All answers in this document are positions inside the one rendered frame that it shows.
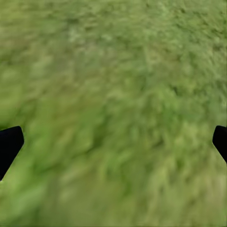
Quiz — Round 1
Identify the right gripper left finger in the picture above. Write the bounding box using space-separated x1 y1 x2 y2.
0 126 25 182

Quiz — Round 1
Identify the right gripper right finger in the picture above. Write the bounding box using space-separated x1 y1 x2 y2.
212 125 227 163

